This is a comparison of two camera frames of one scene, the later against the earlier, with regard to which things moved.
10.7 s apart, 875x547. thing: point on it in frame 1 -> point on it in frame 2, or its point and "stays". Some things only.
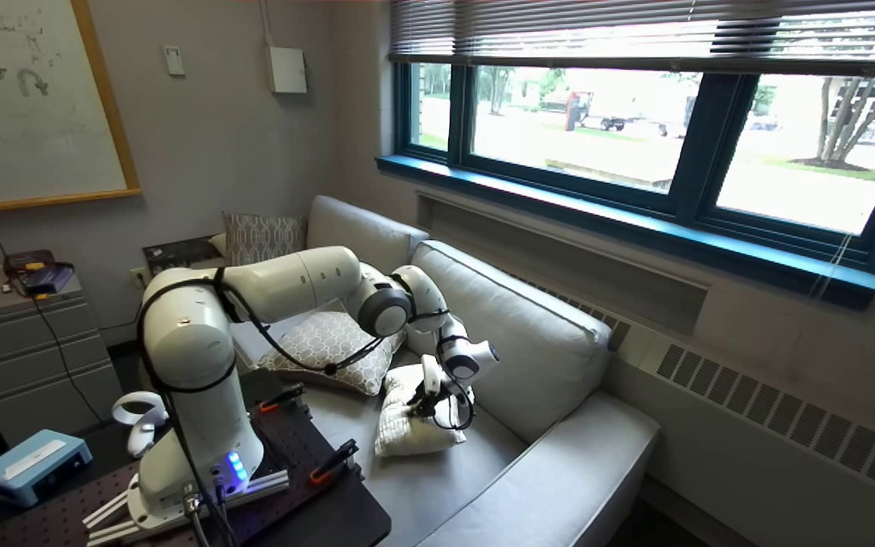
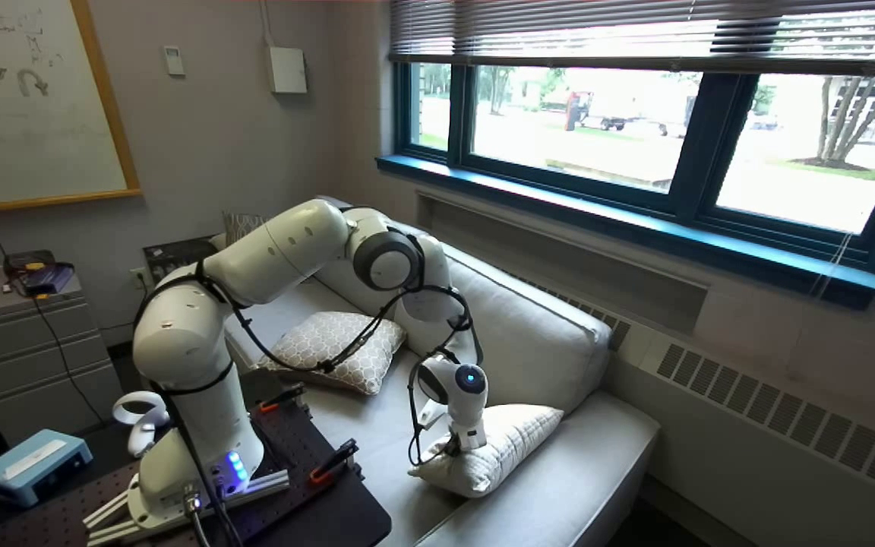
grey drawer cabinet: [31, 362] stays
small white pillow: [399, 431] -> [508, 435]
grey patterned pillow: [334, 345] stays
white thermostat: [176, 63] stays
